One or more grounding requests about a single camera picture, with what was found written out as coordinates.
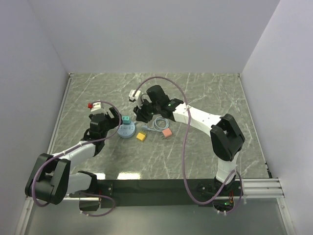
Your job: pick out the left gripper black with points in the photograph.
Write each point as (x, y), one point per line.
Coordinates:
(114, 122)

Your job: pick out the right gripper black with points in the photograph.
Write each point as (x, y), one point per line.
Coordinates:
(140, 114)

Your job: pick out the round blue power strip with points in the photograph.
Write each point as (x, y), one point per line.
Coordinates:
(126, 131)

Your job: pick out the yellow charger plug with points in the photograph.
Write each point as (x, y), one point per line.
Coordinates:
(141, 136)

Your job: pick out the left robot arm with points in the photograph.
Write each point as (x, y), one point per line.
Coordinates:
(51, 179)

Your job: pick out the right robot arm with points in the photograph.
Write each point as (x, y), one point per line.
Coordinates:
(226, 137)

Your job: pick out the teal usb charger plug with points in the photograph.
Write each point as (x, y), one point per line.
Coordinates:
(126, 120)

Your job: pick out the pink charger plug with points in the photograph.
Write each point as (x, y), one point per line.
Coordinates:
(167, 133)

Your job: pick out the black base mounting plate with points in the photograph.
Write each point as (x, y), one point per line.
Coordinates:
(163, 192)

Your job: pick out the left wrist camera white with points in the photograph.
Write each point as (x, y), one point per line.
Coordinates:
(96, 107)

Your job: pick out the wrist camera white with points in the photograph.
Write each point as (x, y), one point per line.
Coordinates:
(135, 95)
(96, 107)

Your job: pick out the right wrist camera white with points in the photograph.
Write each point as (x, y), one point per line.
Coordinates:
(135, 95)

